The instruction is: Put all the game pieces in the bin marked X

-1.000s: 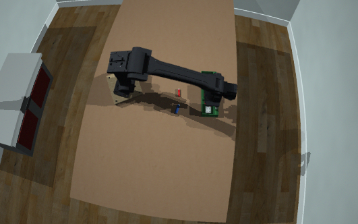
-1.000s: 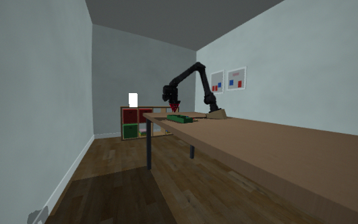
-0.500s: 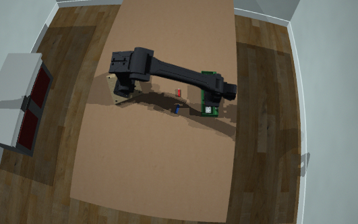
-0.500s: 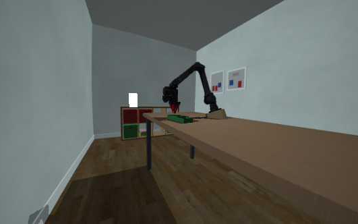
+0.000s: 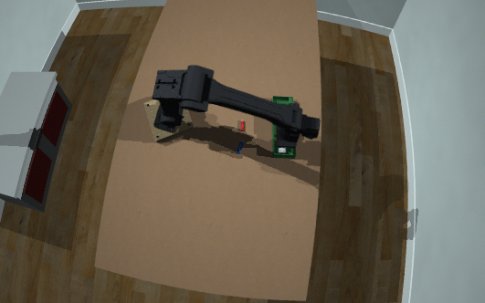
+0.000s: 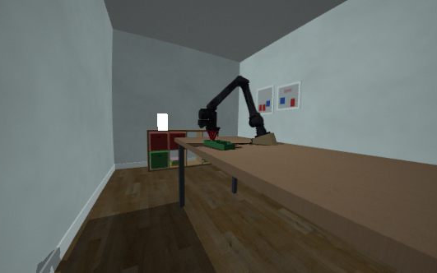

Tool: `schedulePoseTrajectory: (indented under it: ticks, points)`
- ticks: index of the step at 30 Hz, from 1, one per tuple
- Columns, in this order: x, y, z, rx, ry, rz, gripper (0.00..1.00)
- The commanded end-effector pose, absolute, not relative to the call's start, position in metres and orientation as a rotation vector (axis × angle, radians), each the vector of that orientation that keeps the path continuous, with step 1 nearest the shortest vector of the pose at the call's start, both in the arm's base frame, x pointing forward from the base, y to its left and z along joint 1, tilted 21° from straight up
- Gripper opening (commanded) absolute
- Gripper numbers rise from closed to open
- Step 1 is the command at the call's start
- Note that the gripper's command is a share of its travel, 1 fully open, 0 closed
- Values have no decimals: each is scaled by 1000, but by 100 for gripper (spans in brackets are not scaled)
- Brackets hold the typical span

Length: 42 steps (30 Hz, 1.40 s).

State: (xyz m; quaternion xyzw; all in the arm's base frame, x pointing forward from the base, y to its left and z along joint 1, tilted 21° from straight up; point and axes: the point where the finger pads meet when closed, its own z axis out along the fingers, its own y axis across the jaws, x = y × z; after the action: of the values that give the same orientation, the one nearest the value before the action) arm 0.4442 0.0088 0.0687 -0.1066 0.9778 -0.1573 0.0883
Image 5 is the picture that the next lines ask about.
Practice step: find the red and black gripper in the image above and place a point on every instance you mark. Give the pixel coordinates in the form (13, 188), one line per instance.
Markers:
(282, 138)

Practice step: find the green open bin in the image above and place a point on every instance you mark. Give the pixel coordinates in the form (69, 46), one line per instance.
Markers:
(290, 152)

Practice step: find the blue aa battery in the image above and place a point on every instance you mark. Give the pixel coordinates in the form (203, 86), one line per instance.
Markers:
(240, 147)

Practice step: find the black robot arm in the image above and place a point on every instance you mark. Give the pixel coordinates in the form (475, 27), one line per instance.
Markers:
(188, 90)

